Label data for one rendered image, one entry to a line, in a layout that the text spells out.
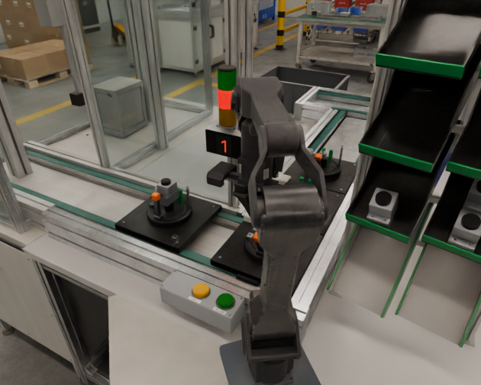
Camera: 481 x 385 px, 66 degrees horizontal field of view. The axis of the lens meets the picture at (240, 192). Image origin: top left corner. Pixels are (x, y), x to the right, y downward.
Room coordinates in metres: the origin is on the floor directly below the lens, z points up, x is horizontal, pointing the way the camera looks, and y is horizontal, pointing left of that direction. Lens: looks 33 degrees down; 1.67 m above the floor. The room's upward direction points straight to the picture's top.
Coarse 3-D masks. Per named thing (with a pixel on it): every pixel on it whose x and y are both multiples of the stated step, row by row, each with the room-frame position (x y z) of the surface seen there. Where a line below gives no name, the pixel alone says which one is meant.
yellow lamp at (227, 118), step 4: (220, 108) 0.96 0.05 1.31; (220, 112) 0.96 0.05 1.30; (224, 112) 0.96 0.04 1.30; (228, 112) 0.95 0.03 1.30; (232, 112) 0.96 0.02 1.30; (220, 116) 0.96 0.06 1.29; (224, 116) 0.96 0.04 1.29; (228, 116) 0.95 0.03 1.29; (232, 116) 0.96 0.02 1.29; (220, 120) 0.96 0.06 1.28; (224, 120) 0.96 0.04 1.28; (228, 120) 0.95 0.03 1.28; (232, 120) 0.96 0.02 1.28; (236, 120) 0.97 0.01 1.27; (220, 124) 0.97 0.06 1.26; (224, 124) 0.96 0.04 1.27; (228, 124) 0.95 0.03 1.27; (232, 124) 0.96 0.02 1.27; (236, 124) 0.97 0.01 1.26
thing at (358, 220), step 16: (448, 144) 0.75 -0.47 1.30; (384, 160) 0.75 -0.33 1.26; (368, 176) 0.70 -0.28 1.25; (384, 176) 0.71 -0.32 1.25; (400, 176) 0.70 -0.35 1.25; (416, 176) 0.69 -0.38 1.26; (432, 176) 0.68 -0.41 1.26; (368, 192) 0.68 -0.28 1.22; (400, 192) 0.66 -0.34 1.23; (416, 192) 0.66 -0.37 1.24; (432, 192) 0.64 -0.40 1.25; (352, 208) 0.65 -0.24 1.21; (368, 208) 0.64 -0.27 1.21; (400, 208) 0.63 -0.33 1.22; (416, 208) 0.62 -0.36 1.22; (368, 224) 0.60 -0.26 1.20; (400, 224) 0.59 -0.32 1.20; (416, 224) 0.58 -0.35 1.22; (400, 240) 0.56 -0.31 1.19
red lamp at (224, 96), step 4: (220, 92) 0.96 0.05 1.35; (224, 92) 0.95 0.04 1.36; (228, 92) 0.95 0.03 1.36; (220, 96) 0.96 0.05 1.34; (224, 96) 0.95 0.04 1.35; (228, 96) 0.95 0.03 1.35; (220, 100) 0.96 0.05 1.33; (224, 100) 0.95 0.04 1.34; (228, 100) 0.95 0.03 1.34; (220, 104) 0.96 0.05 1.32; (224, 104) 0.95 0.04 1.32; (228, 104) 0.95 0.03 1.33; (224, 108) 0.95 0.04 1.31; (228, 108) 0.95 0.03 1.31
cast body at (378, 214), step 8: (376, 192) 0.62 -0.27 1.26; (384, 192) 0.60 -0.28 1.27; (392, 192) 0.61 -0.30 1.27; (376, 200) 0.59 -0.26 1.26; (384, 200) 0.59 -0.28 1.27; (392, 200) 0.59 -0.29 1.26; (376, 208) 0.59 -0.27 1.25; (384, 208) 0.58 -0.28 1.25; (392, 208) 0.58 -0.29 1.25; (368, 216) 0.60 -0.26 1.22; (376, 216) 0.59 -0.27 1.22; (384, 216) 0.59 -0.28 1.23; (392, 216) 0.60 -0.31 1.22; (376, 224) 0.59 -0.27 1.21; (384, 224) 0.58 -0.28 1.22
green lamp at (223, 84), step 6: (222, 72) 0.96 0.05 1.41; (228, 72) 0.96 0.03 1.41; (234, 72) 0.97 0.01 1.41; (222, 78) 0.96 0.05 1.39; (228, 78) 0.95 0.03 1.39; (234, 78) 0.96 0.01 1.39; (222, 84) 0.96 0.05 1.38; (228, 84) 0.95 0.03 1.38; (234, 84) 0.96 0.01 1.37; (222, 90) 0.96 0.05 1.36; (228, 90) 0.95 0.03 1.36
